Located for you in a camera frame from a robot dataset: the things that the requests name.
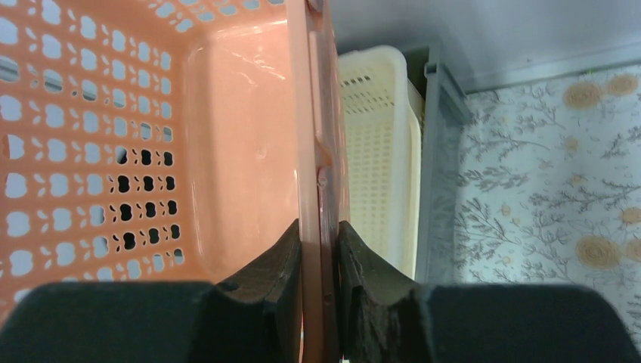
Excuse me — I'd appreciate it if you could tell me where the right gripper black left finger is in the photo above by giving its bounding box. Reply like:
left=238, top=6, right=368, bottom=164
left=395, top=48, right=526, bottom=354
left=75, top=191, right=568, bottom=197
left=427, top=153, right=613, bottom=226
left=1, top=224, right=301, bottom=362

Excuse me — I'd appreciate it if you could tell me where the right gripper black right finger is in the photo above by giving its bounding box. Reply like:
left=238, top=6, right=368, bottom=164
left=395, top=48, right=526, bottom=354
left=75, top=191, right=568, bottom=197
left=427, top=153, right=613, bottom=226
left=338, top=222, right=640, bottom=362

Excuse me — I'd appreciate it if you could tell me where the cream plastic laundry basket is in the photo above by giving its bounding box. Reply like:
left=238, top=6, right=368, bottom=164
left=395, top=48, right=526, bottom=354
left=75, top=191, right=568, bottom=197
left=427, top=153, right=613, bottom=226
left=339, top=45, right=424, bottom=278

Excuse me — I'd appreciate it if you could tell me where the pink perforated plastic basket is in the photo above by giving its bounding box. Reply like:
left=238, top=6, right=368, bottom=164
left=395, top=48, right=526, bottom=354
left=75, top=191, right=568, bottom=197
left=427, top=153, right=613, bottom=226
left=1, top=1, right=348, bottom=362

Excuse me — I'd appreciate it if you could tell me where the grey plastic storage bin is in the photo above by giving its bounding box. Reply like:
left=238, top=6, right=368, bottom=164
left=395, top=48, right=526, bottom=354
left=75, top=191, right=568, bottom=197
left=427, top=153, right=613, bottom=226
left=404, top=39, right=472, bottom=284

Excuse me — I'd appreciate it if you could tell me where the floral patterned table mat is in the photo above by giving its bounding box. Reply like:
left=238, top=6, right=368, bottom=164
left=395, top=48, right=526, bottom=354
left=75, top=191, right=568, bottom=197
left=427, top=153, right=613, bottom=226
left=454, top=65, right=640, bottom=342

